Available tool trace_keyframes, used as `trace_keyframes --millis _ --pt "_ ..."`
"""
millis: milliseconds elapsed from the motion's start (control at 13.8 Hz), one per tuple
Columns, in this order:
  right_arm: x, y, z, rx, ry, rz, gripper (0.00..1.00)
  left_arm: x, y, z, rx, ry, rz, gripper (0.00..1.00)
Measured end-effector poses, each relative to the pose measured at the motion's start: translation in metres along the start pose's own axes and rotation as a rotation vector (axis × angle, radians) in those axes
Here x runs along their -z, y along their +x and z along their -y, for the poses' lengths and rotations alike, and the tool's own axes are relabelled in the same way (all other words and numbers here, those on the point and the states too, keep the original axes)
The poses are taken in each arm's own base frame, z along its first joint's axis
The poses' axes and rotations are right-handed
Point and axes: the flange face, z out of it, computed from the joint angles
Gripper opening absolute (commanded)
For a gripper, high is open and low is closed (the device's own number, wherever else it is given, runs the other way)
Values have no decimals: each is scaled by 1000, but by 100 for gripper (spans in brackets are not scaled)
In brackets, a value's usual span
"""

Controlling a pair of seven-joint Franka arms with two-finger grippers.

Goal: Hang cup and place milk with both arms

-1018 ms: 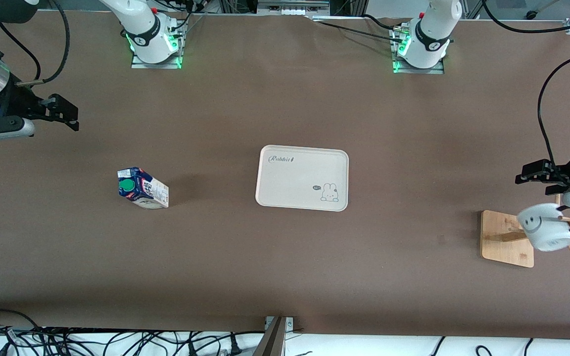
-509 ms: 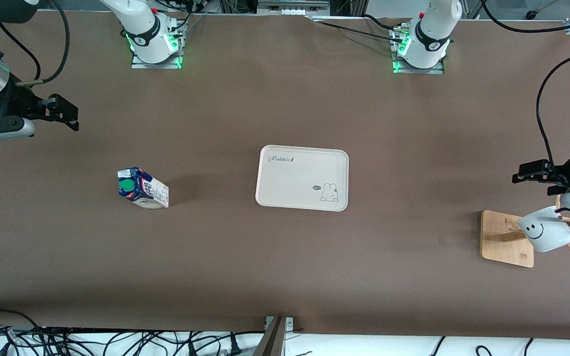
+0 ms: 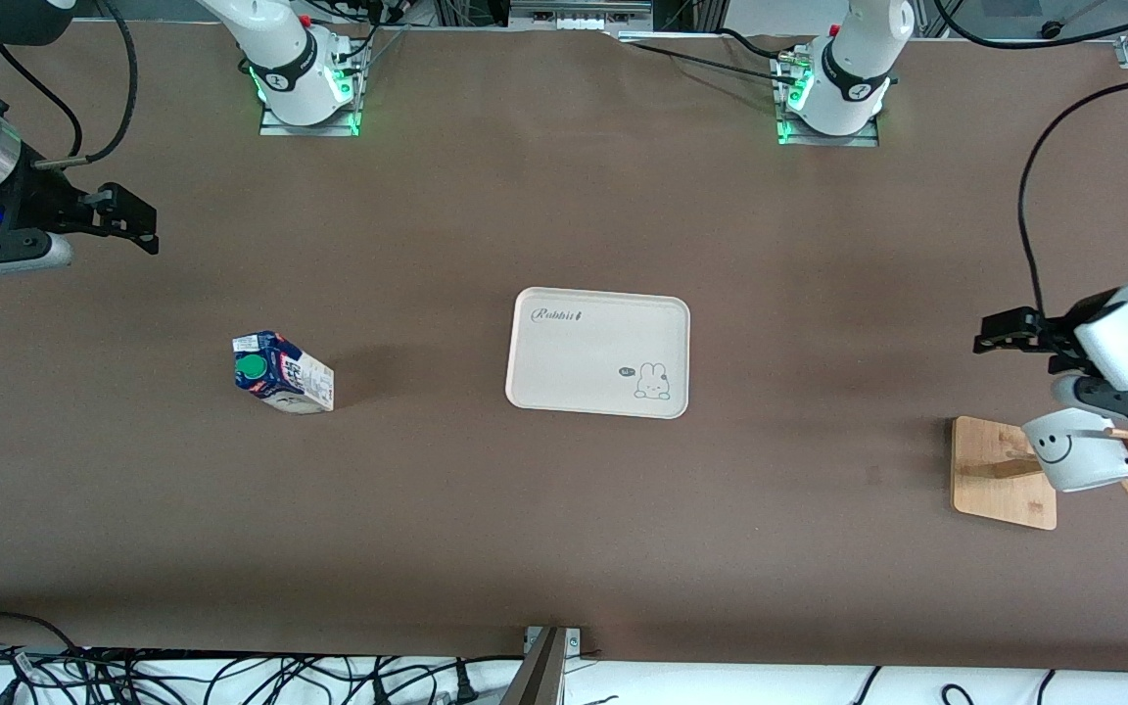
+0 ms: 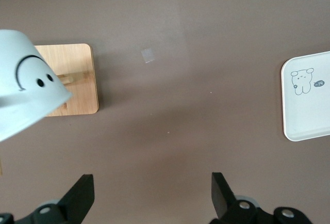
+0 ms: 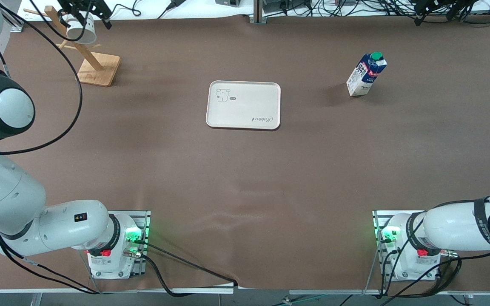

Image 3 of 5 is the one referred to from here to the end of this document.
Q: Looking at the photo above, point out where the white mug black handle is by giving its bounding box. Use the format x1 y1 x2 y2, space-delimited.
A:
1021 408 1128 494

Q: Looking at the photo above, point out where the blue white milk carton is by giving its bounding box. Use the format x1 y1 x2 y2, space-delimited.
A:
232 330 336 415

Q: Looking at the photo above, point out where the wooden cup rack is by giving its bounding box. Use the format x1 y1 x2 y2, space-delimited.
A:
952 416 1128 531

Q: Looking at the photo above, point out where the beige rabbit print tray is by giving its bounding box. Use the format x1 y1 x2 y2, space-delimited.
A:
505 287 690 420

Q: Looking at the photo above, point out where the grey power strip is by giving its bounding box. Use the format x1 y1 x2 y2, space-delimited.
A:
510 0 655 32

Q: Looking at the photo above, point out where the aluminium profile bar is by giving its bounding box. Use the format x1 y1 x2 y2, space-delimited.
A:
500 627 583 705

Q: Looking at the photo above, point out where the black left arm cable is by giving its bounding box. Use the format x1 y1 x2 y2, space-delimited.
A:
1017 76 1128 316

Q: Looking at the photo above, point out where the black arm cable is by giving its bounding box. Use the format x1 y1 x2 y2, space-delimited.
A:
0 0 138 169
1017 76 1128 316

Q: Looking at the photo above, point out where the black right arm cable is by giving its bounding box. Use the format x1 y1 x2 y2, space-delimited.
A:
0 0 138 169

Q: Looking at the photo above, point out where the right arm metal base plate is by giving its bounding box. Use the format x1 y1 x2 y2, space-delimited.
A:
259 24 361 137

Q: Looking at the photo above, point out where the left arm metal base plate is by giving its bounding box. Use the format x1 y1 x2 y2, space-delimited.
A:
777 54 880 148

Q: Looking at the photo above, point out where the black cable on table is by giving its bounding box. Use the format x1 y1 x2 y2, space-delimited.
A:
623 39 800 87

